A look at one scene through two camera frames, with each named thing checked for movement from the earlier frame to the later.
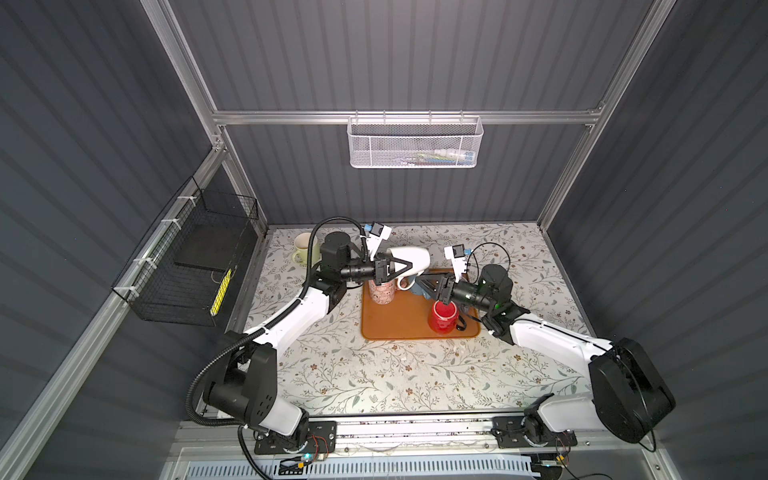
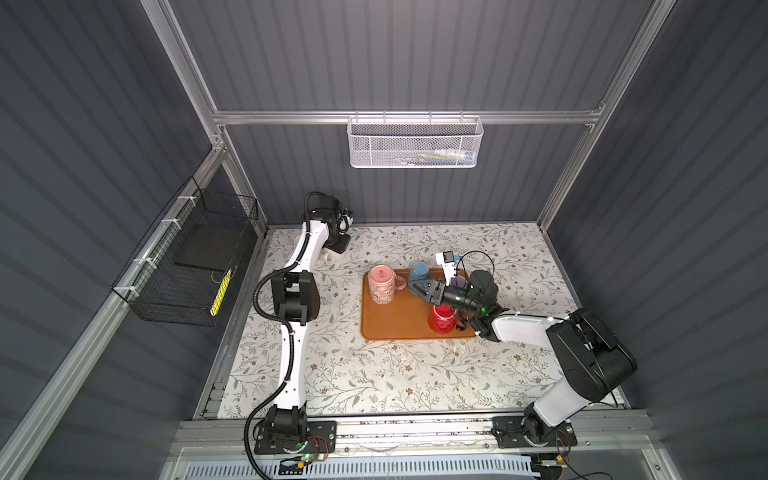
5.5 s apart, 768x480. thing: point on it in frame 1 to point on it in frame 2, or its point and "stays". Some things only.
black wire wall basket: (191, 264) stays
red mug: (443, 318) stays
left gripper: (380, 266) to (338, 248)
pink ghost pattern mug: (382, 293) stays
